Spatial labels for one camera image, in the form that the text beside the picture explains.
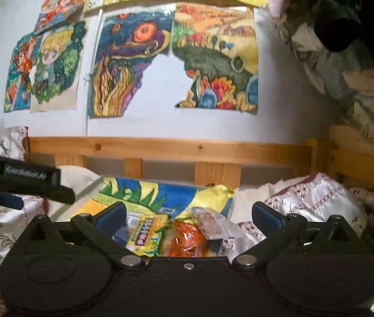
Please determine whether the blond child drawing poster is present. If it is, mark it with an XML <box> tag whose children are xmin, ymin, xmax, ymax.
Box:
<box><xmin>30</xmin><ymin>20</ymin><xmax>89</xmax><ymax>113</ymax></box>

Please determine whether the purple wavy drawing poster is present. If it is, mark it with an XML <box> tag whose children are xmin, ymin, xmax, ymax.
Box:
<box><xmin>87</xmin><ymin>4</ymin><xmax>176</xmax><ymax>118</ymax></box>

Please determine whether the wooden bed headboard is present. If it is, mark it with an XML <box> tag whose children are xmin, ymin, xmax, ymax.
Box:
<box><xmin>28</xmin><ymin>126</ymin><xmax>374</xmax><ymax>188</ymax></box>

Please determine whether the clear pastry bar package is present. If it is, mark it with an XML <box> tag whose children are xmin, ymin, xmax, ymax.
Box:
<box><xmin>190</xmin><ymin>207</ymin><xmax>245</xmax><ymax>240</ymax></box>

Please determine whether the floral curtain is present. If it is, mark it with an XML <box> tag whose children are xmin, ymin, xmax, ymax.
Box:
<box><xmin>269</xmin><ymin>0</ymin><xmax>374</xmax><ymax>142</ymax></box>

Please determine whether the grey tray with colourful drawing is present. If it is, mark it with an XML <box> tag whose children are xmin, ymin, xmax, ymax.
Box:
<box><xmin>72</xmin><ymin>177</ymin><xmax>234</xmax><ymax>246</ymax></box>

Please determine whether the orange red snack bag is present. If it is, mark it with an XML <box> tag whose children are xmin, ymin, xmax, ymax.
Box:
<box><xmin>168</xmin><ymin>220</ymin><xmax>209</xmax><ymax>258</ymax></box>

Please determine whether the landscape flowers drawing poster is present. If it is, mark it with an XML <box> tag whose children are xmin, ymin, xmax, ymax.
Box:
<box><xmin>172</xmin><ymin>3</ymin><xmax>258</xmax><ymax>112</ymax></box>

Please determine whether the girl drawing blue poster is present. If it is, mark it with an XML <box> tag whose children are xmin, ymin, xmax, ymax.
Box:
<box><xmin>4</xmin><ymin>33</ymin><xmax>42</xmax><ymax>113</ymax></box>

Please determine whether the cream pillow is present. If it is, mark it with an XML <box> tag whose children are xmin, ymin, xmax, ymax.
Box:
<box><xmin>46</xmin><ymin>165</ymin><xmax>104</xmax><ymax>222</ymax></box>

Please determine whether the yellow green cracker packet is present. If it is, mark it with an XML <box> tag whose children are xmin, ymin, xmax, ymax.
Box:
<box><xmin>125</xmin><ymin>215</ymin><xmax>168</xmax><ymax>258</ymax></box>

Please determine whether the floral satin bedspread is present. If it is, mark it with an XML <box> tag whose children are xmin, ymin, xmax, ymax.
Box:
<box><xmin>0</xmin><ymin>125</ymin><xmax>374</xmax><ymax>317</ymax></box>

